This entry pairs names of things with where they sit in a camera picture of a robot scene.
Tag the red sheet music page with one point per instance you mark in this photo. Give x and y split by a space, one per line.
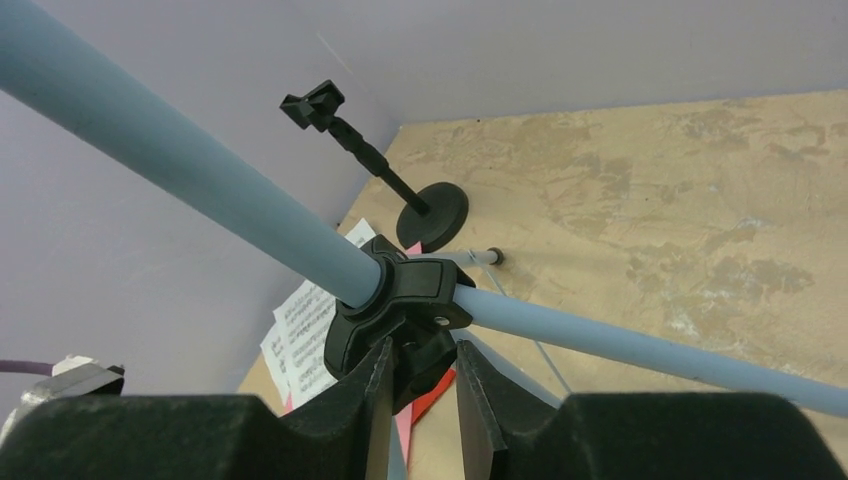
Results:
424 403

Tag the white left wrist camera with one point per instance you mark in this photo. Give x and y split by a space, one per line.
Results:
71 377

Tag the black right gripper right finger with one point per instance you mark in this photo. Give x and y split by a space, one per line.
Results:
509 433

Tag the black round base mic stand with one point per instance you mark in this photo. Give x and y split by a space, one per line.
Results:
431 217

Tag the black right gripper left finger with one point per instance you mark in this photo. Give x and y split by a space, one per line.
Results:
343 433

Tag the light blue music stand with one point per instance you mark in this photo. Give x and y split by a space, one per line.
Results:
416 303

